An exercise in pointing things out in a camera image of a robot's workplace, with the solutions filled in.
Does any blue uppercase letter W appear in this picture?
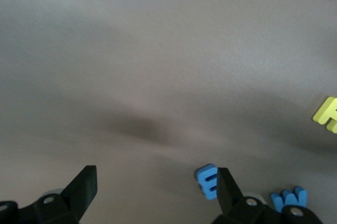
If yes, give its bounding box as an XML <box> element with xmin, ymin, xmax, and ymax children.
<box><xmin>270</xmin><ymin>186</ymin><xmax>308</xmax><ymax>209</ymax></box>

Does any blue lowercase letter m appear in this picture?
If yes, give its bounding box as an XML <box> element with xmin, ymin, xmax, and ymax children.
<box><xmin>195</xmin><ymin>163</ymin><xmax>219</xmax><ymax>200</ymax></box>

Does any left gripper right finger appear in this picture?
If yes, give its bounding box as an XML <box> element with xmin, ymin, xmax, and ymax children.
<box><xmin>212</xmin><ymin>167</ymin><xmax>323</xmax><ymax>224</ymax></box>

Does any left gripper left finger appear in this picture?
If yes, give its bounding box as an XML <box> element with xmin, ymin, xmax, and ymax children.
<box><xmin>0</xmin><ymin>165</ymin><xmax>98</xmax><ymax>224</ymax></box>

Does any yellow uppercase letter H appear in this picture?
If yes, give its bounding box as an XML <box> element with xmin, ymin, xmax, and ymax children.
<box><xmin>312</xmin><ymin>96</ymin><xmax>337</xmax><ymax>134</ymax></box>

